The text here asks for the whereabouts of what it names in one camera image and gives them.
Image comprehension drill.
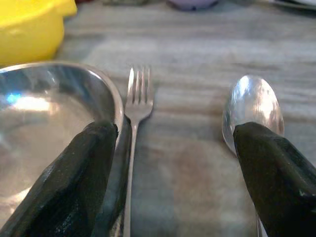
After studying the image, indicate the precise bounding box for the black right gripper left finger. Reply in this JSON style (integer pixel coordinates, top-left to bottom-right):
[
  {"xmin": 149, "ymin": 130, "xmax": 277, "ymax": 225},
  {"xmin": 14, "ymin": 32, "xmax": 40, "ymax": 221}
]
[{"xmin": 0, "ymin": 120, "xmax": 119, "ymax": 237}]

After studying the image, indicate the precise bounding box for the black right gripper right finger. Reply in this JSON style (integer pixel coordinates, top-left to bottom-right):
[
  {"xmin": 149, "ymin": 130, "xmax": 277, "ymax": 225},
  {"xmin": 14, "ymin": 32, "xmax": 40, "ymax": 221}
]
[{"xmin": 233, "ymin": 121, "xmax": 316, "ymax": 237}]

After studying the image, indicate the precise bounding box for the steel spoon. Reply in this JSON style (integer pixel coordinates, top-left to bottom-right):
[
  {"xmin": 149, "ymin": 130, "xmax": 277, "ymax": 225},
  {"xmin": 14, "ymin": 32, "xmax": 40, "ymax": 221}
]
[{"xmin": 221, "ymin": 75, "xmax": 285, "ymax": 237}]

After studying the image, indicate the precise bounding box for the steel bowl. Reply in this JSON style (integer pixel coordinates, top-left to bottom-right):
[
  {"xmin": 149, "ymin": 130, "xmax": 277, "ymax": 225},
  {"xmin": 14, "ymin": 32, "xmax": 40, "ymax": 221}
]
[{"xmin": 0, "ymin": 61, "xmax": 124, "ymax": 218}]

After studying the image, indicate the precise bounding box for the steel fork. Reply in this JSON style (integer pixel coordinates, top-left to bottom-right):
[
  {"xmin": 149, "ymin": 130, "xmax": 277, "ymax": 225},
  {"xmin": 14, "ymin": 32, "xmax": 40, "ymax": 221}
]
[{"xmin": 122, "ymin": 65, "xmax": 155, "ymax": 237}]

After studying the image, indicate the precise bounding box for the yellow plastic bowl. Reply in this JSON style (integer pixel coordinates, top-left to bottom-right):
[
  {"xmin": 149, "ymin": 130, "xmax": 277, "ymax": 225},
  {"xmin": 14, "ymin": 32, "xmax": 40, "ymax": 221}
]
[{"xmin": 0, "ymin": 0, "xmax": 78, "ymax": 67}]

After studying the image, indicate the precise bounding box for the purple bowl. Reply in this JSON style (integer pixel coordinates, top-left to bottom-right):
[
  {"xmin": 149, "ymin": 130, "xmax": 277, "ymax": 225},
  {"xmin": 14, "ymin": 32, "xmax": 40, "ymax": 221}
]
[{"xmin": 167, "ymin": 0, "xmax": 219, "ymax": 12}]

